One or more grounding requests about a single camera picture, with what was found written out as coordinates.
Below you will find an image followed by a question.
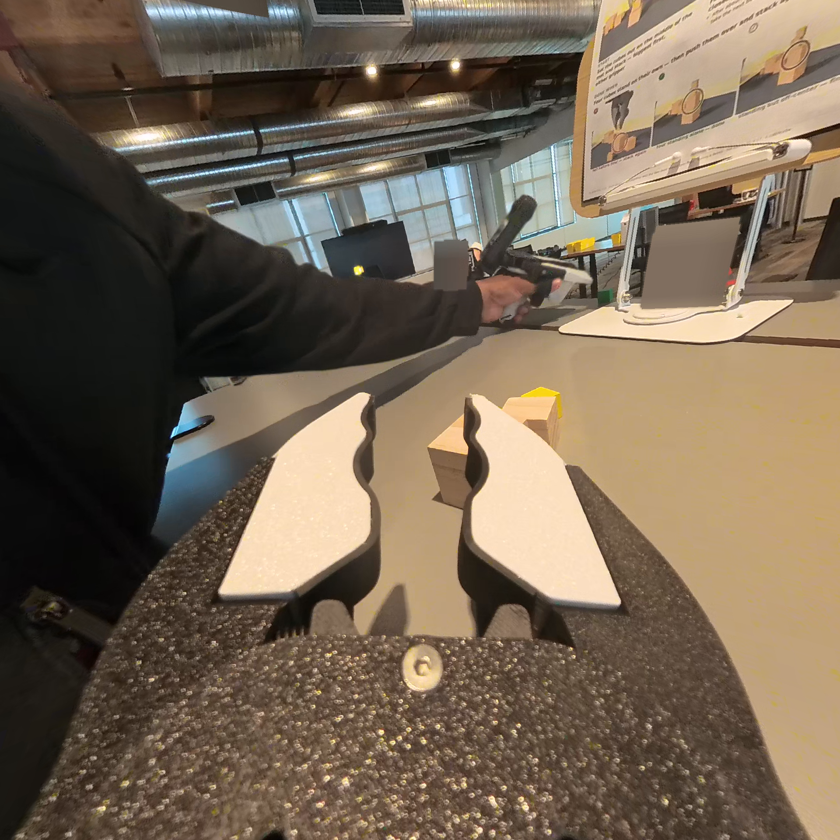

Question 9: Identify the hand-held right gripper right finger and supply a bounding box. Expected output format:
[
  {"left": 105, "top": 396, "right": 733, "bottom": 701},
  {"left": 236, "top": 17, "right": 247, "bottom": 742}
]
[{"left": 458, "top": 394, "right": 622, "bottom": 636}]

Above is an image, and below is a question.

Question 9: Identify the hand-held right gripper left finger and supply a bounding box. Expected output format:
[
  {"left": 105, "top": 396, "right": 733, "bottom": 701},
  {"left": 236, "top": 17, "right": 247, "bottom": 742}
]
[{"left": 218, "top": 392, "right": 383, "bottom": 641}]

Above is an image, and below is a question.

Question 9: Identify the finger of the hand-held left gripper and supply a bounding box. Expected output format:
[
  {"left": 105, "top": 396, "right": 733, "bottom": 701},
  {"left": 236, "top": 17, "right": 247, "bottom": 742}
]
[{"left": 537, "top": 259, "right": 595, "bottom": 307}]

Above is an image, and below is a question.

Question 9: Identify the small wooden cube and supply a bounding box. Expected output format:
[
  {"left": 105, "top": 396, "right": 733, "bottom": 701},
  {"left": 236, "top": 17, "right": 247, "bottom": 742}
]
[{"left": 427, "top": 420, "right": 475, "bottom": 510}]

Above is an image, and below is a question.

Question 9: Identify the large wooden cube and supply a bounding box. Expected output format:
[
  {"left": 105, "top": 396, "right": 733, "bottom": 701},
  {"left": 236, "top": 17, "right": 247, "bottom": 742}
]
[{"left": 502, "top": 396, "right": 562, "bottom": 451}]

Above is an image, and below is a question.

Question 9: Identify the person's left forearm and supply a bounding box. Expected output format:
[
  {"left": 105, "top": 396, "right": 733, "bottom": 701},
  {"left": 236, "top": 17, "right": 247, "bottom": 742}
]
[{"left": 197, "top": 220, "right": 485, "bottom": 383}]

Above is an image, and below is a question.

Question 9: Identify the person's left hand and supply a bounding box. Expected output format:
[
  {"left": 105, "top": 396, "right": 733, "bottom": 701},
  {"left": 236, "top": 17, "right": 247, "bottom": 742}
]
[{"left": 481, "top": 273, "right": 565, "bottom": 325}]

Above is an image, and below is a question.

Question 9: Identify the yellow cube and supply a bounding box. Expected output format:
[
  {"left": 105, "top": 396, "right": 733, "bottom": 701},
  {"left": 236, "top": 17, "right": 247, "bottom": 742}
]
[{"left": 521, "top": 386, "right": 563, "bottom": 421}]

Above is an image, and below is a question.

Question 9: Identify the wooden document stand white base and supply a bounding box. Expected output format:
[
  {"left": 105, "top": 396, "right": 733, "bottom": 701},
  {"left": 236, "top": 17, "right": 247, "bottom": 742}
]
[{"left": 558, "top": 0, "right": 840, "bottom": 346}]

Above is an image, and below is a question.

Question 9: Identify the black monitor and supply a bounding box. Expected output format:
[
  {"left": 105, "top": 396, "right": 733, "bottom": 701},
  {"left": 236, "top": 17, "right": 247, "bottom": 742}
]
[{"left": 321, "top": 221, "right": 416, "bottom": 281}]

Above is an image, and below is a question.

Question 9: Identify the printed instruction sheet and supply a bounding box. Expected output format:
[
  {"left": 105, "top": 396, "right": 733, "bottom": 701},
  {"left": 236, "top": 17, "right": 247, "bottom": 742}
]
[{"left": 584, "top": 0, "right": 840, "bottom": 201}]

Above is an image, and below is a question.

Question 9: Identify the person's torso in black jacket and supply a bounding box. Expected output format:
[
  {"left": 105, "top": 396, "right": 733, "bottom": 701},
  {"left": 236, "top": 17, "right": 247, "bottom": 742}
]
[{"left": 0, "top": 82, "right": 221, "bottom": 840}]

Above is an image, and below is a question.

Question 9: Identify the dark strap with buckle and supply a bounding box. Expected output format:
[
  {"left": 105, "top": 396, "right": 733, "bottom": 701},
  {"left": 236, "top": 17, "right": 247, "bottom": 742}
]
[{"left": 16, "top": 586, "right": 109, "bottom": 665}]

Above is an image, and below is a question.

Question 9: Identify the large silver ventilation duct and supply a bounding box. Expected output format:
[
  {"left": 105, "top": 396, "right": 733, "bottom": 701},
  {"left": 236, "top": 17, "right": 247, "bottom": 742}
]
[{"left": 134, "top": 0, "right": 608, "bottom": 80}]

